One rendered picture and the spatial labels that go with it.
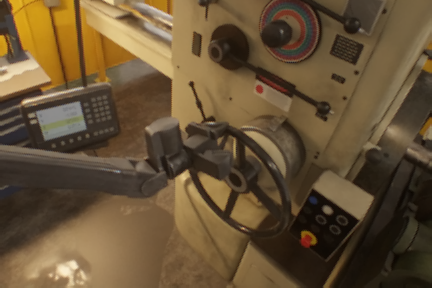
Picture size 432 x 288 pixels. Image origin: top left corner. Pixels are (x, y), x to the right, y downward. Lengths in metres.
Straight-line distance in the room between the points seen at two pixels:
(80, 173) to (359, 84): 0.63
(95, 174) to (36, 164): 0.10
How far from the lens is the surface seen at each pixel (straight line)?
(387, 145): 0.95
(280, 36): 0.69
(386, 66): 0.72
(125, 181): 0.55
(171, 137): 0.56
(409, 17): 0.69
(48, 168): 0.51
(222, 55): 0.84
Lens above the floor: 1.93
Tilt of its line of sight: 38 degrees down
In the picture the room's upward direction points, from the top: 9 degrees clockwise
